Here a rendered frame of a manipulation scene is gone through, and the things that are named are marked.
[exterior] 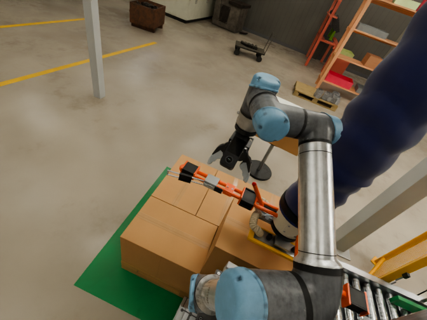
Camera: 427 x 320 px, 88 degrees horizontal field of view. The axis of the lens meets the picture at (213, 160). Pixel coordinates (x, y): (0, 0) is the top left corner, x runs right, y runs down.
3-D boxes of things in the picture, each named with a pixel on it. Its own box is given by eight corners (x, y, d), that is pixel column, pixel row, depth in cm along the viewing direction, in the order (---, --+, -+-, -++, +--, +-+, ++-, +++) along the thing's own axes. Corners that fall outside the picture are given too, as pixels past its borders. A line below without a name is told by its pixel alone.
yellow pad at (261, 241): (309, 253, 118) (314, 249, 115) (309, 270, 111) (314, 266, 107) (251, 224, 122) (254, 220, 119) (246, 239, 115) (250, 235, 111)
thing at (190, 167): (198, 172, 126) (200, 166, 123) (193, 180, 120) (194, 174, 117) (185, 166, 127) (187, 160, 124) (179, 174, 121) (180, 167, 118)
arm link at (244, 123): (261, 124, 60) (234, 112, 61) (255, 138, 63) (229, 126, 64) (267, 113, 66) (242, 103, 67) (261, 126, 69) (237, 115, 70)
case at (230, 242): (290, 260, 169) (319, 235, 143) (284, 317, 139) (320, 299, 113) (219, 225, 175) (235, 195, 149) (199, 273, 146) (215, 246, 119)
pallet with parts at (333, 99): (291, 94, 573) (297, 82, 550) (294, 84, 633) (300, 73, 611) (334, 112, 557) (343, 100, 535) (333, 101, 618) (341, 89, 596)
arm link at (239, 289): (223, 312, 82) (319, 350, 36) (183, 311, 79) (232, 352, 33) (223, 275, 88) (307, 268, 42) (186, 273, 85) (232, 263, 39)
